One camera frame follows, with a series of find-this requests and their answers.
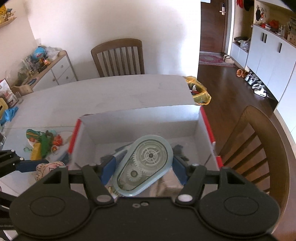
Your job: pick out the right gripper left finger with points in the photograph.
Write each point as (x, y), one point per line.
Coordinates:
(95, 178)

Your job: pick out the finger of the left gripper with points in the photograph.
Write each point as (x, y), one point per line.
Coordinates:
(28, 165)

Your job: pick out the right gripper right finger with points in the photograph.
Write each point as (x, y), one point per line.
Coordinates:
(192, 178)

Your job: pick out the small yellow box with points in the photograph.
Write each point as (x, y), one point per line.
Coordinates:
(36, 152)

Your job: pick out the silver snack packet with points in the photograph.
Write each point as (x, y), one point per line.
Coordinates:
(166, 186)

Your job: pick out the colourful fabric pouch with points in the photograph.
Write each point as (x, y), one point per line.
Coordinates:
(35, 137)

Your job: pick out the orange red flower toy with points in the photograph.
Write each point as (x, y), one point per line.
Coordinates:
(57, 142)

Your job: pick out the light green correction tape dispenser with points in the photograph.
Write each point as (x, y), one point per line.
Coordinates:
(147, 159)

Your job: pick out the green plush toy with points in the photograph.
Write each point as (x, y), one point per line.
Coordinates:
(46, 140)

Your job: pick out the round patterned table mat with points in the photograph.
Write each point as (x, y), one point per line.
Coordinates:
(60, 158)

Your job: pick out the blue cloth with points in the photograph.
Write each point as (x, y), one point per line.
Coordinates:
(8, 115)

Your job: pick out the red and white cardboard box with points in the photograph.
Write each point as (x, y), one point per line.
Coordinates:
(98, 135)

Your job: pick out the near wooden chair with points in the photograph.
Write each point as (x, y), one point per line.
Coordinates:
(255, 150)

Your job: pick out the wooden chair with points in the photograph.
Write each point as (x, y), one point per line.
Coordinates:
(119, 57)
(255, 150)

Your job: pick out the red white snack bag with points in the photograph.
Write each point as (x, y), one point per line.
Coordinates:
(7, 94)

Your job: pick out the yellow bagged trash bin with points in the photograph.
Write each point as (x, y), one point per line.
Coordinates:
(198, 91)

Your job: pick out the white drawer sideboard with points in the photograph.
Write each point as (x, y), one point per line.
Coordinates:
(58, 72)

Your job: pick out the blue globe toy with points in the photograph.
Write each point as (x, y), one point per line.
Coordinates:
(38, 54)

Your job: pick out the red patterned door rug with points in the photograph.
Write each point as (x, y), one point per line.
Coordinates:
(213, 59)

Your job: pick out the far wooden chair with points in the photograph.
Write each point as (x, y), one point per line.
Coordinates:
(119, 57)

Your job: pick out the yellow flower ornament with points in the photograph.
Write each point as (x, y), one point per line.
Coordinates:
(3, 11)

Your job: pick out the brown entrance door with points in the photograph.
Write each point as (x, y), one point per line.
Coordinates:
(214, 18)

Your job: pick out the wooden wall shelf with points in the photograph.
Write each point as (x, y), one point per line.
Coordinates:
(7, 22)

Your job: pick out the white wall cabinet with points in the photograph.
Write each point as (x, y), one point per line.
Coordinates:
(269, 27)

